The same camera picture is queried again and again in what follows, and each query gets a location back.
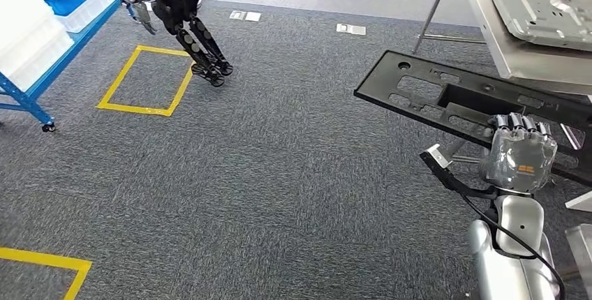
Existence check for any black humanoid's grey hand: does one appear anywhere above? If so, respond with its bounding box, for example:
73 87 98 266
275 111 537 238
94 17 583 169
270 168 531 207
131 1 158 36

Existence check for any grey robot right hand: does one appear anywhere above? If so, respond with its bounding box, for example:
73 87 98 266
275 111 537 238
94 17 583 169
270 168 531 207
480 112 560 196

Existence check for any black perforated plastic panel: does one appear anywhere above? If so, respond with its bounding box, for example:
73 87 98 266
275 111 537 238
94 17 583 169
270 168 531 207
353 50 592 188

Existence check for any blue metal shelf rack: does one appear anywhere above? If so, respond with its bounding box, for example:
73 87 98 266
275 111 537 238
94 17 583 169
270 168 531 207
0 0 123 133

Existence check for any stainless steel workbench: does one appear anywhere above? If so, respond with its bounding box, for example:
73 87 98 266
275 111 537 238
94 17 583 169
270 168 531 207
411 0 592 213

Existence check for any white plastic crate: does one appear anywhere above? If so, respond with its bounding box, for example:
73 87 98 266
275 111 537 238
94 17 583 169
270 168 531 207
9 34 76 93
54 0 121 35
0 0 71 59

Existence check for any yellow floor tape square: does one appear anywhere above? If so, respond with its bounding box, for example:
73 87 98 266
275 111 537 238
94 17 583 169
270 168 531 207
0 246 94 300
96 44 195 118

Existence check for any grey sheet metal panel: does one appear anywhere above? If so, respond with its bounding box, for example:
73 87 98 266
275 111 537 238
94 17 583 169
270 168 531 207
476 0 592 52

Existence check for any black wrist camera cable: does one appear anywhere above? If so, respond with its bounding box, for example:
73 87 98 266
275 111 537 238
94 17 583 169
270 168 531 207
459 193 567 300

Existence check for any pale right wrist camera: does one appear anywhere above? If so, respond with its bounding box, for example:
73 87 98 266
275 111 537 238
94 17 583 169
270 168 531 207
419 143 499 200

